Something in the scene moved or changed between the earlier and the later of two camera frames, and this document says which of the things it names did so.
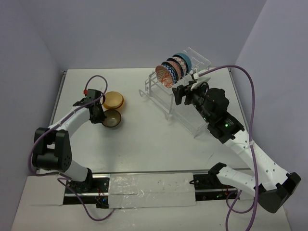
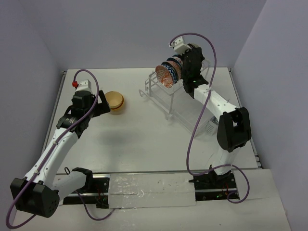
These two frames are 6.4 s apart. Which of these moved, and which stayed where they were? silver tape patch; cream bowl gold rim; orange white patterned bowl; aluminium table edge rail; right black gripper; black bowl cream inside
Moved: right black gripper; black bowl cream inside
Stayed: silver tape patch; aluminium table edge rail; orange white patterned bowl; cream bowl gold rim
